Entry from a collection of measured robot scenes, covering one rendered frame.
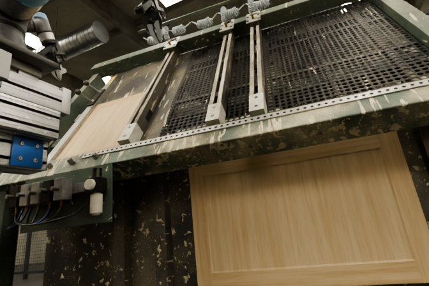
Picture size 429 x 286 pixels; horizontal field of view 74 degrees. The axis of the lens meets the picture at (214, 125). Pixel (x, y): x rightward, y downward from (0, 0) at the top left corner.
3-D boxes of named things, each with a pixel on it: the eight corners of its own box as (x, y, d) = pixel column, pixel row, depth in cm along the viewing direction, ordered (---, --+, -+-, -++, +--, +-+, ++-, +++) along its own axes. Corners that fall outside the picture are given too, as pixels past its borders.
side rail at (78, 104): (18, 183, 160) (4, 170, 154) (100, 85, 247) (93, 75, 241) (26, 182, 158) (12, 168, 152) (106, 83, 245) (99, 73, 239)
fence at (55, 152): (45, 169, 150) (40, 164, 148) (114, 81, 225) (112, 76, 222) (53, 167, 148) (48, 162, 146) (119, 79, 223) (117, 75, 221)
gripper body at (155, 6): (167, 20, 131) (159, -6, 130) (158, 18, 123) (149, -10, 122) (154, 26, 134) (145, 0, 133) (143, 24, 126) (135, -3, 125)
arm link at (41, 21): (26, 17, 153) (43, 16, 159) (34, 37, 154) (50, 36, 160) (30, 11, 147) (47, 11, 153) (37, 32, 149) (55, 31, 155)
